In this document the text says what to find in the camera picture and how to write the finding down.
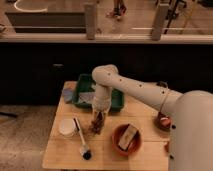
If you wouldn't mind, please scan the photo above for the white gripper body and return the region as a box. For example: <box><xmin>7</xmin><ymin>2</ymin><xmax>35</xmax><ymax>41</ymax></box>
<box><xmin>92</xmin><ymin>101</ymin><xmax>110</xmax><ymax>120</ymax></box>

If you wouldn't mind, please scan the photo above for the dark grape bunch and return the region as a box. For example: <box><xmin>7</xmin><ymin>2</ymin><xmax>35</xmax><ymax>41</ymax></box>
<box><xmin>90</xmin><ymin>112</ymin><xmax>105</xmax><ymax>134</ymax></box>

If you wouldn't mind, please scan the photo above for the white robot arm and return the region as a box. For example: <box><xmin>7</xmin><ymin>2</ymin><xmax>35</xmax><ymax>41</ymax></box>
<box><xmin>92</xmin><ymin>64</ymin><xmax>213</xmax><ymax>171</ymax></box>

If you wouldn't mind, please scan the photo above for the grey folded cloth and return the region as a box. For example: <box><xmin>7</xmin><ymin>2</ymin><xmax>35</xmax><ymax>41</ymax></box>
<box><xmin>78</xmin><ymin>92</ymin><xmax>94</xmax><ymax>104</ymax></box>

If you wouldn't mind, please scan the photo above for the green plastic tray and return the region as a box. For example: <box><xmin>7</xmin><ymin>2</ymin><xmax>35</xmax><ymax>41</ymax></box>
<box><xmin>72</xmin><ymin>74</ymin><xmax>124</xmax><ymax>111</ymax></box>

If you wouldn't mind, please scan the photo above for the terracotta bowl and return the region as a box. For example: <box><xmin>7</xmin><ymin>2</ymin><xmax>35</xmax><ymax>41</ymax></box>
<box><xmin>111</xmin><ymin>124</ymin><xmax>142</xmax><ymax>157</ymax></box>

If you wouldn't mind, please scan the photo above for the white round lid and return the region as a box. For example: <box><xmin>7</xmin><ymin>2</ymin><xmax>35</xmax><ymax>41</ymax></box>
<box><xmin>58</xmin><ymin>118</ymin><xmax>76</xmax><ymax>137</ymax></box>

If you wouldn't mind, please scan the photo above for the beige block in bowl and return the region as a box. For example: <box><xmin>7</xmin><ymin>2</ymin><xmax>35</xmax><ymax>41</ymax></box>
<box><xmin>118</xmin><ymin>125</ymin><xmax>138</xmax><ymax>150</ymax></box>

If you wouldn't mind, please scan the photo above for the black white dish brush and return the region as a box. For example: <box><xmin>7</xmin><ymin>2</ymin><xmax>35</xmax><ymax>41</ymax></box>
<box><xmin>74</xmin><ymin>118</ymin><xmax>92</xmax><ymax>160</ymax></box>

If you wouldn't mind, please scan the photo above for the dark brown bowl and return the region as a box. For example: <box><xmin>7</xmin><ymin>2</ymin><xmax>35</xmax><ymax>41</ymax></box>
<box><xmin>155</xmin><ymin>113</ymin><xmax>171</xmax><ymax>131</ymax></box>

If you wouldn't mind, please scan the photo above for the small dark jar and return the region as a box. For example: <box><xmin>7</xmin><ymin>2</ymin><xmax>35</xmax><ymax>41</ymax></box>
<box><xmin>156</xmin><ymin>81</ymin><xmax>168</xmax><ymax>88</ymax></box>

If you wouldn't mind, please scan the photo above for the yellow onion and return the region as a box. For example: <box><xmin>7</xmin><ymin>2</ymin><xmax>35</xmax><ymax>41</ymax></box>
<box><xmin>164</xmin><ymin>141</ymin><xmax>170</xmax><ymax>153</ymax></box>

